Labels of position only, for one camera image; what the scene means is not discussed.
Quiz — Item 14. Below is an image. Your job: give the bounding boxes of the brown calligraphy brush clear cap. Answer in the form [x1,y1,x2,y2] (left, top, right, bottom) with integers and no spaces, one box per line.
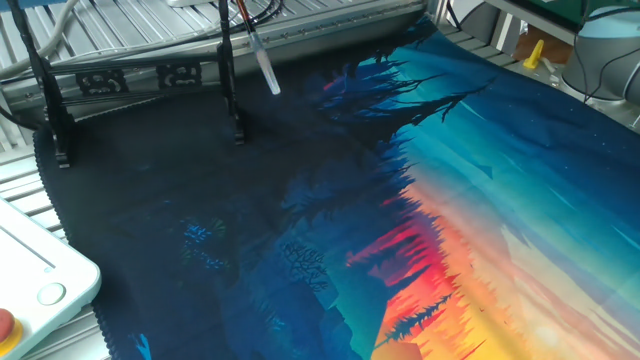
[234,0,282,97]

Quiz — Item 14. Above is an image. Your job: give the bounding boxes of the yellow plastic clip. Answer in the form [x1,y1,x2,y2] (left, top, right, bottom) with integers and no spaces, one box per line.
[521,38,546,71]

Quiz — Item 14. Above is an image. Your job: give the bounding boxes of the colourful sunset landscape mat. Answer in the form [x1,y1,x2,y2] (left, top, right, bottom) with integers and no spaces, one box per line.
[32,14,640,360]

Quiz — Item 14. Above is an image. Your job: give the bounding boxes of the aluminium frame post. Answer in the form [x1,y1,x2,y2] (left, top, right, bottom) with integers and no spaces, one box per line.
[491,9,522,57]

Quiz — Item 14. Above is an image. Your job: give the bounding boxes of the white teach pendant red button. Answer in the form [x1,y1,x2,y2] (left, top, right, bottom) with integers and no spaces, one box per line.
[0,196,103,360]

